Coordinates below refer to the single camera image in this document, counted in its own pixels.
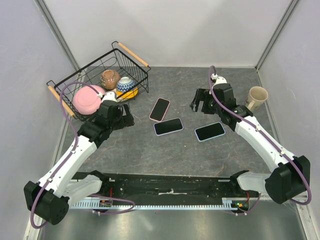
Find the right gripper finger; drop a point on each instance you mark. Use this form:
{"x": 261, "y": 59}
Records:
{"x": 194, "y": 106}
{"x": 200, "y": 96}

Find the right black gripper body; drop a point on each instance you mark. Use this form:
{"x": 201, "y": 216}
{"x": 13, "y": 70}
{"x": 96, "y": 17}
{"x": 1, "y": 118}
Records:
{"x": 210, "y": 106}

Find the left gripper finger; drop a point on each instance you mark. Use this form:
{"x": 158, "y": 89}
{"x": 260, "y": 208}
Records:
{"x": 128, "y": 121}
{"x": 126, "y": 110}

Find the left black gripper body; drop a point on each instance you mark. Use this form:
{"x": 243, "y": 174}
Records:
{"x": 118, "y": 123}

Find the light blue phone case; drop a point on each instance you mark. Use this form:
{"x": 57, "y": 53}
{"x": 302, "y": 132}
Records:
{"x": 197, "y": 137}

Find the pink phone case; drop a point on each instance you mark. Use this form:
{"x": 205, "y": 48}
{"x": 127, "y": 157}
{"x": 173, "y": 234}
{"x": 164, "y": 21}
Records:
{"x": 150, "y": 116}

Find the blue edged black phone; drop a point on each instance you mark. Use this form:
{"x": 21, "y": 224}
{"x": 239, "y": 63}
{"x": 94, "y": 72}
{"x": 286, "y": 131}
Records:
{"x": 168, "y": 126}

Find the lavender phone case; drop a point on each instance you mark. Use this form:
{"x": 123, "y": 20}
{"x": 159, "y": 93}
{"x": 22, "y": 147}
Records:
{"x": 156, "y": 131}

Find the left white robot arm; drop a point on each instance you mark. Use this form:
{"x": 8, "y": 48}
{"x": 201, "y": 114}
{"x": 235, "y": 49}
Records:
{"x": 51, "y": 196}

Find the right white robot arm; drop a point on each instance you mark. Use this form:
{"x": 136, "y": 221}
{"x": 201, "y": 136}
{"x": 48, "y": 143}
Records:
{"x": 289, "y": 175}

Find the blue patterned bowl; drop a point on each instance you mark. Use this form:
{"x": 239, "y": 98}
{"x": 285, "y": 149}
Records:
{"x": 124, "y": 85}

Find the pink plate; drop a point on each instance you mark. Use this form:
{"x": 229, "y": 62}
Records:
{"x": 86, "y": 100}

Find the brown ceramic bowl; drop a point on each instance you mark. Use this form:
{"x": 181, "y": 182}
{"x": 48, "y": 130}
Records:
{"x": 109, "y": 79}

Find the cream mug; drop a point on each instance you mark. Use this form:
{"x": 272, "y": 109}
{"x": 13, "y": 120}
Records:
{"x": 256, "y": 97}

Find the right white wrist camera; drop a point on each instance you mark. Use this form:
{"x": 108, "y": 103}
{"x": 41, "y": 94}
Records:
{"x": 216, "y": 79}

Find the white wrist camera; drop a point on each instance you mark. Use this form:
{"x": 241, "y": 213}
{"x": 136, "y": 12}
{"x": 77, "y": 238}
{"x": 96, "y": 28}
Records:
{"x": 216, "y": 79}
{"x": 108, "y": 96}

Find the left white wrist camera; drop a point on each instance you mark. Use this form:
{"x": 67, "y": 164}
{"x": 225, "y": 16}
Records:
{"x": 108, "y": 96}

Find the black wire basket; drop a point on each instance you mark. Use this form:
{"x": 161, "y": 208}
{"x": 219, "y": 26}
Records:
{"x": 120, "y": 59}

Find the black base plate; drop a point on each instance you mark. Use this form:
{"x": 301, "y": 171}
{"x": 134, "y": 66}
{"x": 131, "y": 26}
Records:
{"x": 170, "y": 190}

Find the grey cable duct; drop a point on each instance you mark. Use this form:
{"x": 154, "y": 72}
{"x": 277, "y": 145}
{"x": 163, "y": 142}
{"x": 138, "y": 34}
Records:
{"x": 94, "y": 203}

